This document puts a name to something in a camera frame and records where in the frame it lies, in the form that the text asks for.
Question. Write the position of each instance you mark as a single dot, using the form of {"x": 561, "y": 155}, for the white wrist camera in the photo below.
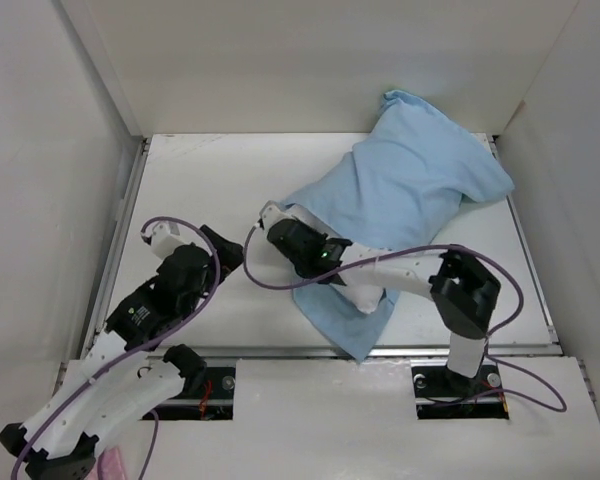
{"x": 273, "y": 212}
{"x": 163, "y": 239}

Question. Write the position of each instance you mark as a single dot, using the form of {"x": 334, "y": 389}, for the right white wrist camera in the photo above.
{"x": 273, "y": 212}

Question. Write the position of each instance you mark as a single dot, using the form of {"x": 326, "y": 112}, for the white pillow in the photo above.
{"x": 365, "y": 298}

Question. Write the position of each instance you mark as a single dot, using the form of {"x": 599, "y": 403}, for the front aluminium rail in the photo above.
{"x": 547, "y": 350}

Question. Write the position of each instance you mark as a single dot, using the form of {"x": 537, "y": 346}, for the pink plastic bag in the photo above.
{"x": 109, "y": 466}

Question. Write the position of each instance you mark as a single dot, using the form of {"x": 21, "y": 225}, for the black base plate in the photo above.
{"x": 216, "y": 381}
{"x": 438, "y": 382}

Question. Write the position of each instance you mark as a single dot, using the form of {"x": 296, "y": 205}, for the right aluminium rail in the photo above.
{"x": 506, "y": 243}

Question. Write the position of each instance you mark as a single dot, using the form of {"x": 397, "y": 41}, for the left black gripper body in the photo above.
{"x": 230, "y": 259}

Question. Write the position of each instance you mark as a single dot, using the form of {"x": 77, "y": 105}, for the left aluminium rail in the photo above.
{"x": 105, "y": 281}

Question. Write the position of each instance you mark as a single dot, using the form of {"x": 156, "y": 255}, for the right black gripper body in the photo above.
{"x": 312, "y": 230}

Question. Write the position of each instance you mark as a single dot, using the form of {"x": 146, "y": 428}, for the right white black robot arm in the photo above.
{"x": 462, "y": 289}

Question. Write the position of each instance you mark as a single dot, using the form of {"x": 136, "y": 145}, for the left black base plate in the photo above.
{"x": 216, "y": 381}

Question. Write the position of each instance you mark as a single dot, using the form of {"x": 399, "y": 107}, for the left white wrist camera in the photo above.
{"x": 163, "y": 239}

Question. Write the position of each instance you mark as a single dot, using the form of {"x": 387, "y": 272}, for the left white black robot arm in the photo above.
{"x": 64, "y": 439}

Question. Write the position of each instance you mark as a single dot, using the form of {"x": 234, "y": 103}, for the aluminium rail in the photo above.
{"x": 105, "y": 281}
{"x": 506, "y": 243}
{"x": 547, "y": 350}

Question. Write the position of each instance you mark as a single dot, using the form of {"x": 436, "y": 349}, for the light blue pillowcase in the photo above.
{"x": 405, "y": 181}

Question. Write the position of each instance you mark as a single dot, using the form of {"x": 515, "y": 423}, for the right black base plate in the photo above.
{"x": 438, "y": 382}

